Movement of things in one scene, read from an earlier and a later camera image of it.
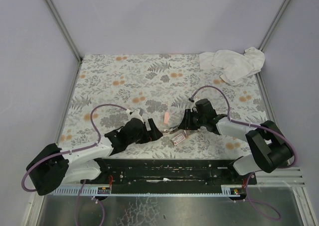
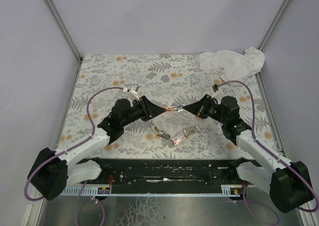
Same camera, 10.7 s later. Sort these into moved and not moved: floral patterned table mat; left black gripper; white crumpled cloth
Moved: left black gripper
Not moved: white crumpled cloth; floral patterned table mat
